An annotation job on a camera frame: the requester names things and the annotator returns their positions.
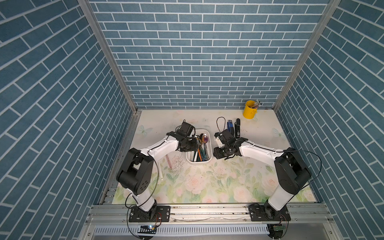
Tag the black stapler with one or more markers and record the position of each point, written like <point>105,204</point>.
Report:
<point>238,128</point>

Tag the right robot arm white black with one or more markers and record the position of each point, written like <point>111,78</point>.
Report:
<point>292,172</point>

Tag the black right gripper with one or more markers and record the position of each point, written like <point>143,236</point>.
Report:
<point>216,154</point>

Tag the pink handled spoon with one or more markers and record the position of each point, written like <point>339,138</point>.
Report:
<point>169,162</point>

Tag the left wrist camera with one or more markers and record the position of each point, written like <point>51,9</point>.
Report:
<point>186,129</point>

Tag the blue stapler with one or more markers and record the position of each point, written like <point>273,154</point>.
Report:
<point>230,127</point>

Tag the white plastic storage box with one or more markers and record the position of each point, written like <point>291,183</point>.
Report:
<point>189,155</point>

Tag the rainbow iridescent spoon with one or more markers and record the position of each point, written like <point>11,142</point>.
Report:
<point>204,139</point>

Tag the yellow pen cup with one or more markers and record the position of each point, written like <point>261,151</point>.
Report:
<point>249,112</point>

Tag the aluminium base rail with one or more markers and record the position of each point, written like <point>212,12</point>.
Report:
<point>293,213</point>

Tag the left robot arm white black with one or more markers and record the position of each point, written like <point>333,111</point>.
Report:
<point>135,172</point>

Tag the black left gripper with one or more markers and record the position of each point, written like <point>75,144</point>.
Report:
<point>194,147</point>

